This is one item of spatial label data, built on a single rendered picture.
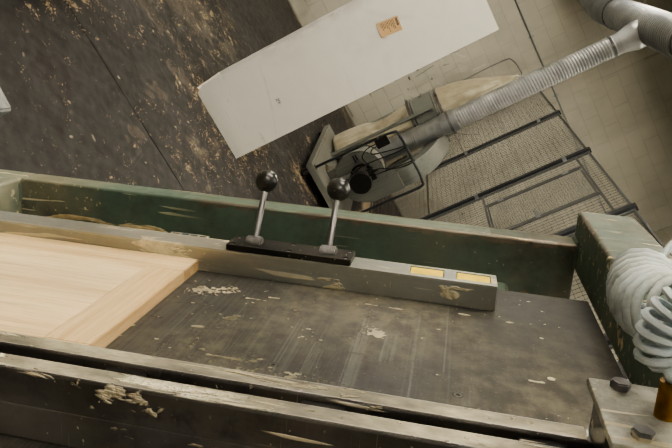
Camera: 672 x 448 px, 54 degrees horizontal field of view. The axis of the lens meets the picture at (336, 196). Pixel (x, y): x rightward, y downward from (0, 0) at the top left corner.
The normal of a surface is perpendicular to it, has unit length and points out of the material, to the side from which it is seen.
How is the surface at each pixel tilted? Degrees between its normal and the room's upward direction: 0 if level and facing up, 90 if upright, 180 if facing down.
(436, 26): 90
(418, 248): 90
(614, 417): 59
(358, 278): 90
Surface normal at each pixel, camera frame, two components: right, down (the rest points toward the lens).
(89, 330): 0.07, -0.97
